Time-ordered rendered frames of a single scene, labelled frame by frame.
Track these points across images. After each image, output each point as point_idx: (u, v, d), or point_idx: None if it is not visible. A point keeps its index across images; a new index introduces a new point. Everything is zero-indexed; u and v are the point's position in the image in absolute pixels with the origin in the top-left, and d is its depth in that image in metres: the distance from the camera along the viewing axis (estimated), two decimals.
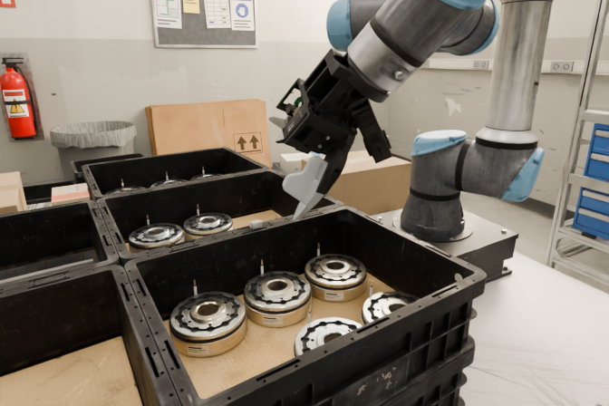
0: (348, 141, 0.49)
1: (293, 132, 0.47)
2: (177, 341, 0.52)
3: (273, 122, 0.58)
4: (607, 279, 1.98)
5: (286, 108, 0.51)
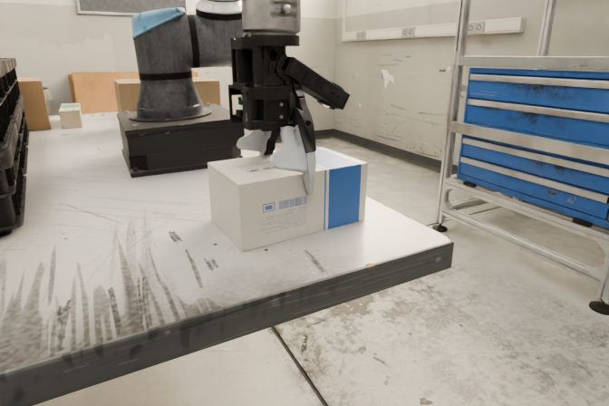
0: (299, 95, 0.52)
1: (248, 115, 0.49)
2: None
3: (244, 149, 0.60)
4: (484, 227, 1.94)
5: (237, 114, 0.54)
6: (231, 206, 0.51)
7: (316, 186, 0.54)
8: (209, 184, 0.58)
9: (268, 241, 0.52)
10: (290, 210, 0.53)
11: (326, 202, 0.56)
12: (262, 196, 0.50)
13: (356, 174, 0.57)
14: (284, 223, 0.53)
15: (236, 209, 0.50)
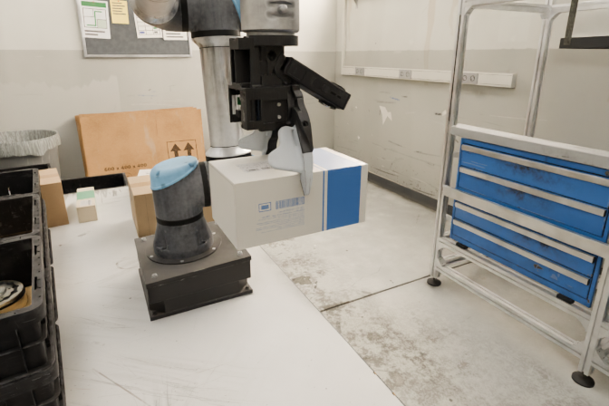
0: (296, 95, 0.51)
1: (246, 115, 0.49)
2: None
3: (246, 148, 0.61)
4: (475, 288, 2.05)
5: (236, 113, 0.54)
6: (228, 205, 0.52)
7: (314, 187, 0.54)
8: (210, 183, 0.59)
9: (265, 240, 0.52)
10: (287, 210, 0.53)
11: (324, 203, 0.55)
12: (258, 196, 0.50)
13: (356, 175, 0.57)
14: (280, 223, 0.53)
15: (232, 208, 0.50)
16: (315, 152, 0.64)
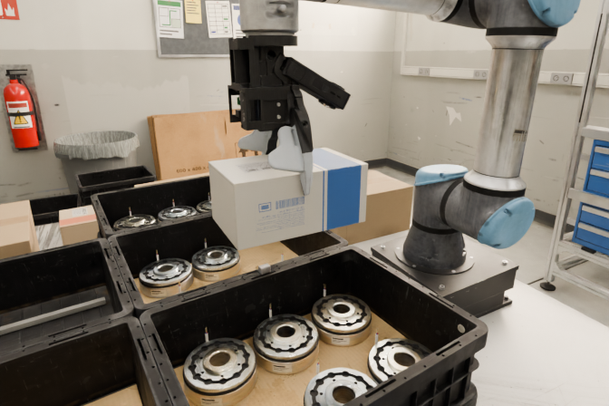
0: (296, 95, 0.51)
1: (246, 115, 0.49)
2: (190, 392, 0.54)
3: (245, 148, 0.61)
4: (606, 294, 2.00)
5: (236, 114, 0.54)
6: (228, 205, 0.52)
7: (314, 187, 0.54)
8: (210, 183, 0.59)
9: (265, 240, 0.52)
10: (287, 210, 0.53)
11: (324, 203, 0.55)
12: (258, 196, 0.50)
13: (356, 175, 0.57)
14: (281, 223, 0.53)
15: (232, 208, 0.50)
16: (315, 152, 0.64)
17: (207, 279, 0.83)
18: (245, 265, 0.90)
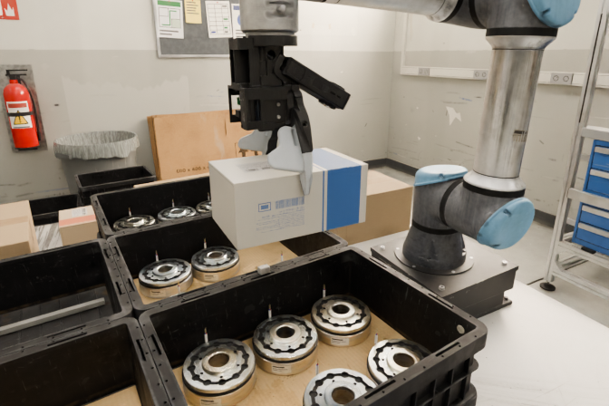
0: (296, 95, 0.51)
1: (245, 115, 0.49)
2: (189, 393, 0.54)
3: (246, 148, 0.61)
4: (606, 294, 2.00)
5: (236, 114, 0.54)
6: (227, 205, 0.52)
7: (314, 187, 0.54)
8: (210, 183, 0.59)
9: (265, 240, 0.52)
10: (286, 210, 0.53)
11: (324, 203, 0.55)
12: (258, 196, 0.50)
13: (356, 175, 0.57)
14: (280, 223, 0.53)
15: (232, 208, 0.50)
16: (315, 152, 0.64)
17: (207, 280, 0.83)
18: (244, 265, 0.90)
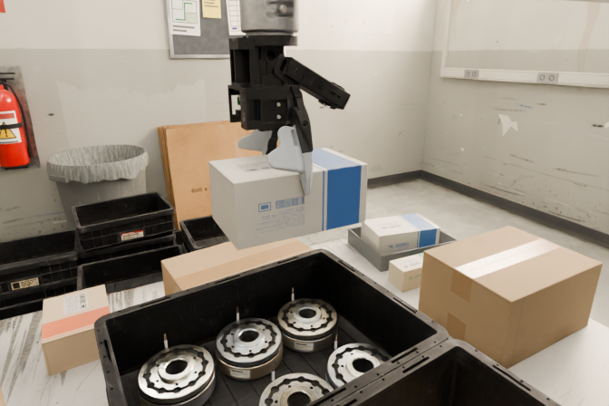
0: (296, 95, 0.51)
1: (246, 115, 0.49)
2: None
3: (246, 148, 0.61)
4: None
5: (236, 114, 0.54)
6: (228, 205, 0.52)
7: (314, 187, 0.54)
8: (210, 183, 0.59)
9: (265, 240, 0.52)
10: (287, 210, 0.53)
11: (324, 203, 0.55)
12: (258, 196, 0.50)
13: (356, 175, 0.57)
14: (280, 223, 0.53)
15: (232, 208, 0.50)
16: (315, 152, 0.64)
17: None
18: None
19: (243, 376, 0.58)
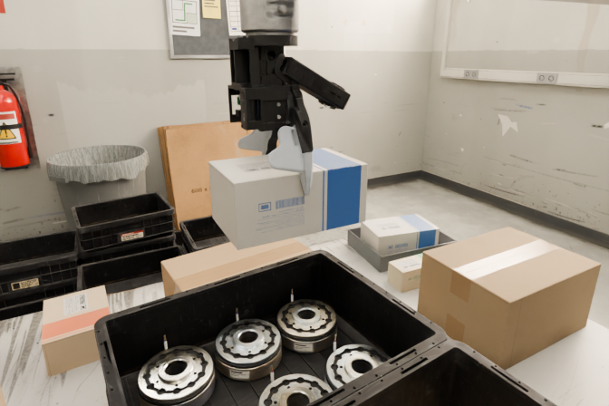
0: (296, 95, 0.51)
1: (246, 115, 0.49)
2: None
3: (246, 148, 0.61)
4: None
5: (236, 114, 0.54)
6: (228, 205, 0.52)
7: (314, 187, 0.54)
8: (210, 183, 0.59)
9: (265, 240, 0.52)
10: (287, 210, 0.53)
11: (324, 203, 0.55)
12: (258, 196, 0.50)
13: (356, 175, 0.57)
14: (280, 223, 0.53)
15: (232, 208, 0.50)
16: (315, 152, 0.64)
17: None
18: None
19: (242, 377, 0.58)
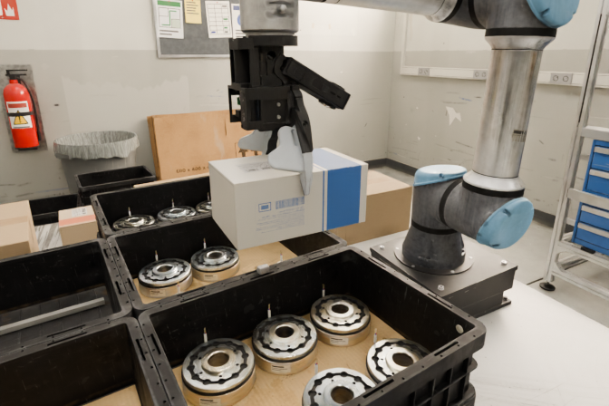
0: (296, 95, 0.51)
1: (246, 115, 0.49)
2: (189, 392, 0.54)
3: (245, 148, 0.61)
4: (606, 294, 2.00)
5: (236, 114, 0.54)
6: (228, 205, 0.52)
7: (314, 187, 0.54)
8: (210, 183, 0.59)
9: (265, 240, 0.52)
10: (287, 210, 0.53)
11: (324, 203, 0.55)
12: (258, 196, 0.50)
13: (356, 175, 0.57)
14: (280, 223, 0.53)
15: (232, 208, 0.50)
16: (315, 152, 0.64)
17: (207, 279, 0.83)
18: (244, 265, 0.90)
19: None
